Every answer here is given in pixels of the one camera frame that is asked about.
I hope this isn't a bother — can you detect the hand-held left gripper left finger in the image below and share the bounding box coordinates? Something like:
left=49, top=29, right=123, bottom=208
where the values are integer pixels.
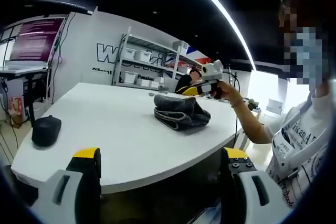
left=33, top=147, right=102, bottom=224

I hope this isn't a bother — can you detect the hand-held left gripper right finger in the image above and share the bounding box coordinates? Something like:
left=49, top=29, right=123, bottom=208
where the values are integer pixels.
left=219, top=147, right=292, bottom=224

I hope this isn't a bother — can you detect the grey fluffy towel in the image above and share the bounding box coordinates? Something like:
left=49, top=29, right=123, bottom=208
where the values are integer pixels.
left=153, top=94, right=212, bottom=131

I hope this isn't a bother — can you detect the person's right hand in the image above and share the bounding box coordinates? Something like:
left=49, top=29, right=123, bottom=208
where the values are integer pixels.
left=214, top=80, right=238, bottom=102

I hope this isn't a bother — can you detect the striped flag banner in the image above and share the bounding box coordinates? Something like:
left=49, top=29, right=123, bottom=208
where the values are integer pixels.
left=167, top=46, right=212, bottom=65

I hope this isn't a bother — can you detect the grey storage crate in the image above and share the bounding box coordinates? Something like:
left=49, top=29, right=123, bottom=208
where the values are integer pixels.
left=172, top=40, right=188, bottom=52

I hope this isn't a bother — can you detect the white table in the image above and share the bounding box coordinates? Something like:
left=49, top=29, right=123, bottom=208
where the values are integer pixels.
left=10, top=82, right=259, bottom=195

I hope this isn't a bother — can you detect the ceiling light strip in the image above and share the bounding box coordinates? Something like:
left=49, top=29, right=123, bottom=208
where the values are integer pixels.
left=178, top=0, right=258, bottom=72

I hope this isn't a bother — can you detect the group of white storage bins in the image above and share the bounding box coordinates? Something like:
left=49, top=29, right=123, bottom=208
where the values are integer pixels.
left=122, top=47, right=170, bottom=89

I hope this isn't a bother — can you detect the white chest device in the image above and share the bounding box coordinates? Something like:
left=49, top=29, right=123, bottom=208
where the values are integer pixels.
left=272, top=129, right=329, bottom=179

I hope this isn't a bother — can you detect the black pouch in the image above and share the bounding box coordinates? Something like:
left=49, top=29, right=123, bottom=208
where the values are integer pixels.
left=31, top=115, right=62, bottom=147

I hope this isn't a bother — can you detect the grey metal shelf rack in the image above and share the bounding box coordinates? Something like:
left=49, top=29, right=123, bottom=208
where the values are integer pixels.
left=112, top=26, right=211, bottom=91

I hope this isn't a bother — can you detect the person's white printed shirt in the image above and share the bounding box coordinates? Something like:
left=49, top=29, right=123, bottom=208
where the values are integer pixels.
left=264, top=82, right=332, bottom=209

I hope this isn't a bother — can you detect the red printed box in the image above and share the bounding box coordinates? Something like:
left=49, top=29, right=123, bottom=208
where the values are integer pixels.
left=9, top=97, right=24, bottom=116

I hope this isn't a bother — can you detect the white standing desk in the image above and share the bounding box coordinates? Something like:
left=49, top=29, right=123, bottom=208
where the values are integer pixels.
left=0, top=60, right=51, bottom=128

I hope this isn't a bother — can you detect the green hanging object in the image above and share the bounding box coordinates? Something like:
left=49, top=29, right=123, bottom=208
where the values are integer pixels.
left=54, top=31, right=63, bottom=53

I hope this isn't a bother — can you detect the computer monitor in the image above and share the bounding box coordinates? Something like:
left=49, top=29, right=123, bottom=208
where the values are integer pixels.
left=9, top=17, right=66, bottom=62

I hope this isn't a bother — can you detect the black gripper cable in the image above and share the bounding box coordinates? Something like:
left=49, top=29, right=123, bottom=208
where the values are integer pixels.
left=223, top=71, right=242, bottom=137

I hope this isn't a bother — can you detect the white hanging cable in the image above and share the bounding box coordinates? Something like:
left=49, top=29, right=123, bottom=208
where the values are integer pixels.
left=45, top=14, right=73, bottom=105

